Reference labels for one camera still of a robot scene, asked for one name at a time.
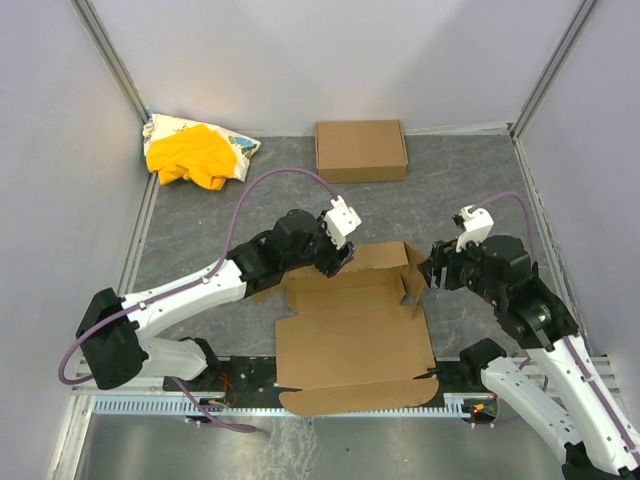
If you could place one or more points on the yellow cloth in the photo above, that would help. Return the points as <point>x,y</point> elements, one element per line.
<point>195,154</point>

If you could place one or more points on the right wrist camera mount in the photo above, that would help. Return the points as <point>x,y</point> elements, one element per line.
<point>475,225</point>

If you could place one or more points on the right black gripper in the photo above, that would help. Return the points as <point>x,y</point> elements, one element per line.
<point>442,268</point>

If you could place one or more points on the slotted cable duct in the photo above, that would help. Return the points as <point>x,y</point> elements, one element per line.
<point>179,405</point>

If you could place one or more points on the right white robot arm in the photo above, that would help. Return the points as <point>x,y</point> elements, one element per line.
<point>583,424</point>

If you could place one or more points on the folded cardboard box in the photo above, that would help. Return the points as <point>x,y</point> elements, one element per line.
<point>361,151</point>

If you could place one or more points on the left aluminium corner post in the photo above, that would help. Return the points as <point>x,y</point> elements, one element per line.
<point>89,18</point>

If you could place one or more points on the right aluminium corner post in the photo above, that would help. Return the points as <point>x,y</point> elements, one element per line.
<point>570,37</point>

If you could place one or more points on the aluminium corner post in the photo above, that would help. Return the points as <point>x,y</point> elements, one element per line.
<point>89,18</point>
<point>570,37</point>

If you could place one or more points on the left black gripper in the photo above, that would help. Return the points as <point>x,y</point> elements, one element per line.
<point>335,257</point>

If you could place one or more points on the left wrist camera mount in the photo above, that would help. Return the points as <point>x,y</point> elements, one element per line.
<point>341,221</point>

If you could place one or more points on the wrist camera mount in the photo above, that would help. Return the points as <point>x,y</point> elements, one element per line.
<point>341,221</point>
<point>475,225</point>

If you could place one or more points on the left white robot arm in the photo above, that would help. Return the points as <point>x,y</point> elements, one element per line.
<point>120,336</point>

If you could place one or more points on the cardboard box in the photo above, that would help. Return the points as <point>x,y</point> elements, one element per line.
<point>361,151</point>
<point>358,341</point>

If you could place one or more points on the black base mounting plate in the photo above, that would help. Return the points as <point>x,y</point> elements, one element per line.
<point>244,382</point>

